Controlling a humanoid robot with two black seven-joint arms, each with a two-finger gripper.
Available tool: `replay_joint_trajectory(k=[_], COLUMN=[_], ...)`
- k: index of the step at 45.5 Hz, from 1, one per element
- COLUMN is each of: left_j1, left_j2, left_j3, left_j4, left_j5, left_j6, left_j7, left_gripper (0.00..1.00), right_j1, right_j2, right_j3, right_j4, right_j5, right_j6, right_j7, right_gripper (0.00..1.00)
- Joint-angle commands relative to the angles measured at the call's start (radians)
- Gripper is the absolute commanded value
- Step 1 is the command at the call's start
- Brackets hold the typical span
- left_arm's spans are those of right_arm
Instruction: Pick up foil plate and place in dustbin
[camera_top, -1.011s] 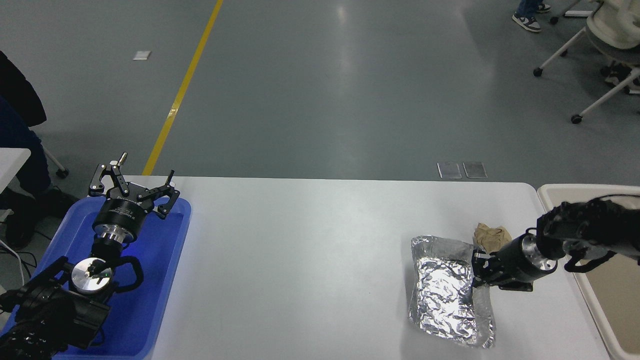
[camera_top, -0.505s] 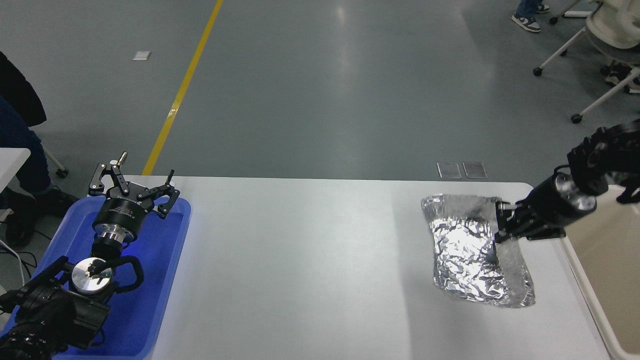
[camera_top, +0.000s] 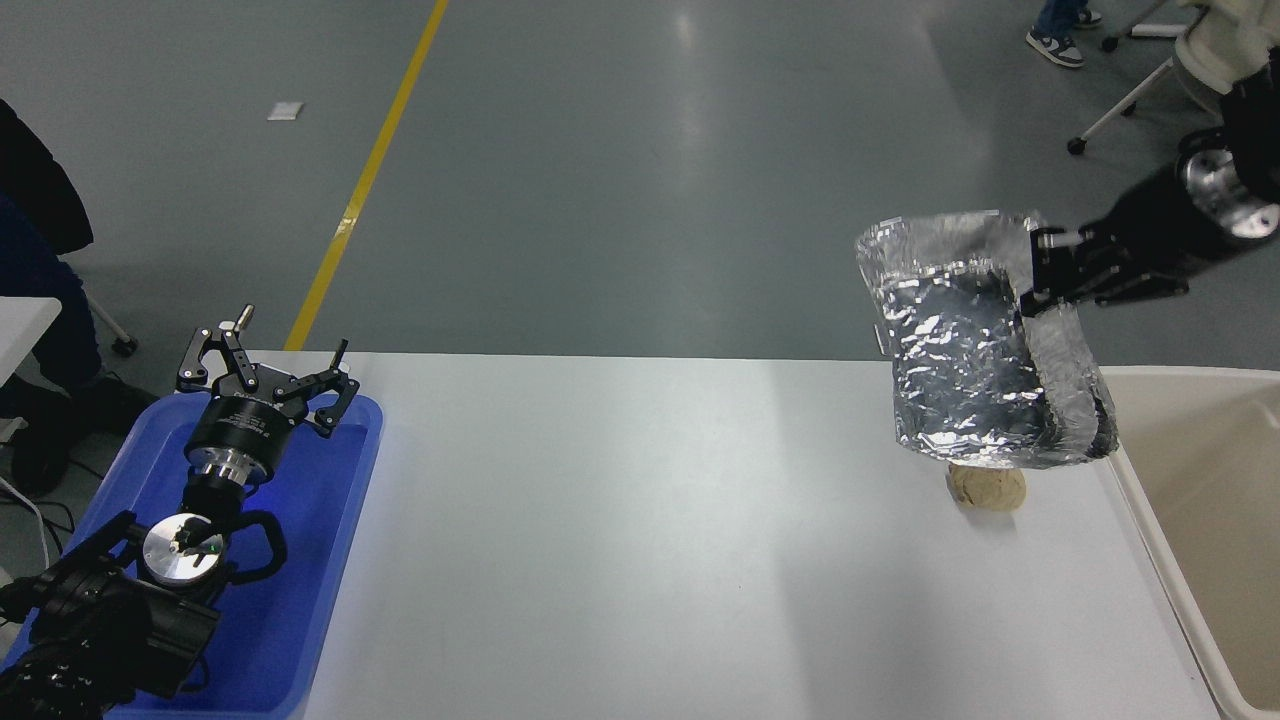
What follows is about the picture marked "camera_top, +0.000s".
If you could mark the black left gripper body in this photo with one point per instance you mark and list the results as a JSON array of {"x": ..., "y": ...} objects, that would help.
[{"x": 238, "y": 428}]

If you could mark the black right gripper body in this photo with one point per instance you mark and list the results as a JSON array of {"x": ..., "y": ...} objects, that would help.
[{"x": 1155, "y": 235}]

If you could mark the silver foil tray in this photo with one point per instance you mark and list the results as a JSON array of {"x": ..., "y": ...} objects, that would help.
[{"x": 960, "y": 350}]

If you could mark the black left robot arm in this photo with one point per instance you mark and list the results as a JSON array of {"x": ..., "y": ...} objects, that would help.
[{"x": 95, "y": 620}]

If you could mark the chair leg with caster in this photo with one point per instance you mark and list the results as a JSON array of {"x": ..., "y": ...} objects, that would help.
[{"x": 122, "y": 343}]

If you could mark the white wheeled chair base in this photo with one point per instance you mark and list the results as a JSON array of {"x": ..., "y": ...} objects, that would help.
[{"x": 1120, "y": 105}]

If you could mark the blue plastic tray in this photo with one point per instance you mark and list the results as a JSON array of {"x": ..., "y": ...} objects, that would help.
[{"x": 300, "y": 560}]

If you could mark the clear plastic piece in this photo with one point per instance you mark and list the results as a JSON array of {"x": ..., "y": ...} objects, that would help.
[{"x": 880, "y": 340}]

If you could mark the white side table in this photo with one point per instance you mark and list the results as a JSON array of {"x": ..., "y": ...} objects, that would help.
[{"x": 20, "y": 325}]

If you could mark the crumpled tan paper ball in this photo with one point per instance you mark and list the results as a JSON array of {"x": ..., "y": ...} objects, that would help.
[{"x": 990, "y": 490}]

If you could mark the white paper scrap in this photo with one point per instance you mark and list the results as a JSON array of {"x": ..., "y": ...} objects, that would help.
[{"x": 285, "y": 110}]

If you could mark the large pale bin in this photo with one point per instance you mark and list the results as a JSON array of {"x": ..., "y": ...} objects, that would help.
[{"x": 1210, "y": 520}]

